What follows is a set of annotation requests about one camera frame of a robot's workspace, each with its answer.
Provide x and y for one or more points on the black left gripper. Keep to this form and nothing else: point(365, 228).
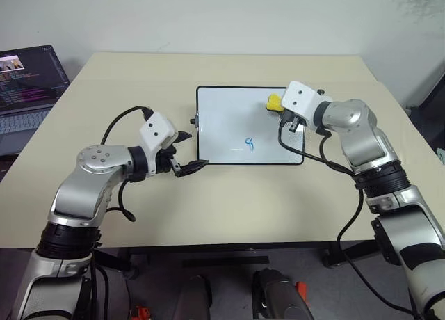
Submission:
point(165, 163)

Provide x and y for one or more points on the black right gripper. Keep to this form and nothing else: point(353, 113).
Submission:
point(295, 121)

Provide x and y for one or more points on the yellow whiteboard eraser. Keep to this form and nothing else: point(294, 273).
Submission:
point(274, 102)

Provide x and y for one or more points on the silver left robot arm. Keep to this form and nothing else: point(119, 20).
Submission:
point(90, 181)

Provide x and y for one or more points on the black object beside table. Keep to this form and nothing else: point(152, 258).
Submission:
point(434, 101)

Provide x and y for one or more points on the teal object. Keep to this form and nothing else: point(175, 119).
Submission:
point(441, 157)

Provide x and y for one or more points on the orange and black clamp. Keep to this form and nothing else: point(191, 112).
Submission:
point(140, 313)

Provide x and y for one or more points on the large dark rounded shape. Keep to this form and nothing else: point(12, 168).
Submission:
point(278, 295)

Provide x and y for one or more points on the open laptop computer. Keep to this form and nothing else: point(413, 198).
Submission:
point(24, 90)

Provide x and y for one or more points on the orange plastic piece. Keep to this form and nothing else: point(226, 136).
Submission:
point(302, 294)

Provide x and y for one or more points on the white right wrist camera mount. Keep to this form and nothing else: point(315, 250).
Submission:
point(300, 99)

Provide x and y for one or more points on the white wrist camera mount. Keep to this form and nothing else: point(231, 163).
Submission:
point(156, 130)
point(300, 99)

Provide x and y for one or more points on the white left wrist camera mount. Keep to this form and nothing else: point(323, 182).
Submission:
point(156, 130)

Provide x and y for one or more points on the white tabletop whiteboard black frame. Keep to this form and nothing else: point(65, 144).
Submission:
point(226, 125)

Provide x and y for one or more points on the black table frame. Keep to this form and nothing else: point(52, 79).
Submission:
point(243, 248)

